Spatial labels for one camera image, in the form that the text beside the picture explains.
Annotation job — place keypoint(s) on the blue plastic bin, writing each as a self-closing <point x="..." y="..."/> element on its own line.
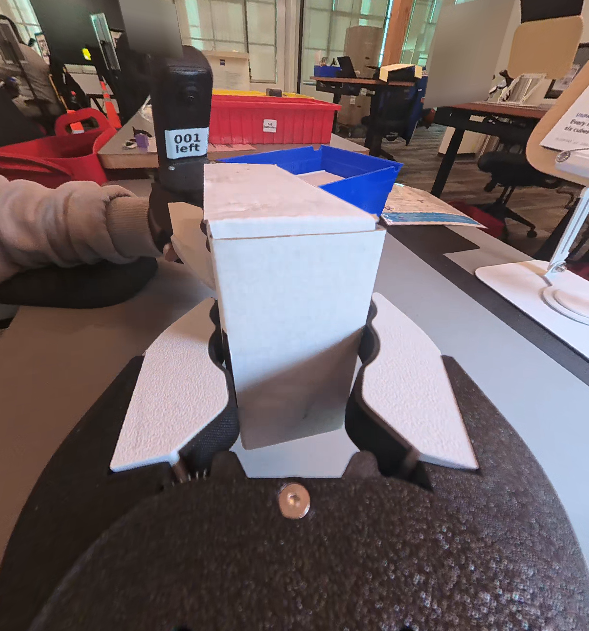
<point x="363" y="182"/>

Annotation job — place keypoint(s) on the red plastic bin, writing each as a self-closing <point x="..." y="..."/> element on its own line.
<point x="269" y="118"/>

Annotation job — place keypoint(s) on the blue background bin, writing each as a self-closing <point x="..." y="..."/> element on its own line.
<point x="325" y="71"/>

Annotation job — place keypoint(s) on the dark wooden desk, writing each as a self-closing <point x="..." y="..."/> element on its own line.
<point x="491" y="111"/>

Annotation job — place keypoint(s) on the wooden document stand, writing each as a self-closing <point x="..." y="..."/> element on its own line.
<point x="545" y="291"/>

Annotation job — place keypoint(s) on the orange traffic cone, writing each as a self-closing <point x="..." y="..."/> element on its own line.
<point x="109" y="106"/>

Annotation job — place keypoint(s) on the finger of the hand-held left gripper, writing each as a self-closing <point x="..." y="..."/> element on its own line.
<point x="190" y="241"/>

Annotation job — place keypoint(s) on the blue and white leaflet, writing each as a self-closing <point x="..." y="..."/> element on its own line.
<point x="427" y="204"/>

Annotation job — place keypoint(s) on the brown cardboard box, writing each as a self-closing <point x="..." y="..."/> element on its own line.
<point x="363" y="52"/>

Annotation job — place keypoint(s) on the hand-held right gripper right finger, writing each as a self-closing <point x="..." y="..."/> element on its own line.
<point x="412" y="389"/>

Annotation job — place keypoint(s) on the small purple object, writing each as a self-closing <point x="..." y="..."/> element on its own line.
<point x="141" y="139"/>

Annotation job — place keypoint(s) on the document stand with black sheet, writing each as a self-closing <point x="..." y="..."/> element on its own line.
<point x="548" y="47"/>

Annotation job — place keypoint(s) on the yellow plastic bin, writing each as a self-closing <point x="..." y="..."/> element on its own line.
<point x="255" y="91"/>

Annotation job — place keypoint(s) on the black office chair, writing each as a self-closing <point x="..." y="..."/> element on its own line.
<point x="513" y="170"/>

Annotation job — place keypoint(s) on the person's left forearm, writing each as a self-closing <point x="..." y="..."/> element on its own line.
<point x="53" y="222"/>

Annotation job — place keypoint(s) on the long background desk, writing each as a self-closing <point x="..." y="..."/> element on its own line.
<point x="363" y="81"/>

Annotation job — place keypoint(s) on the white cardboard box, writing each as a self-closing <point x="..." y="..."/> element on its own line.
<point x="294" y="296"/>
<point x="319" y="177"/>

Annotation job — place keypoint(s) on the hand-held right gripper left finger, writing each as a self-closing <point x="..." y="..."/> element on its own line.
<point x="176" y="389"/>

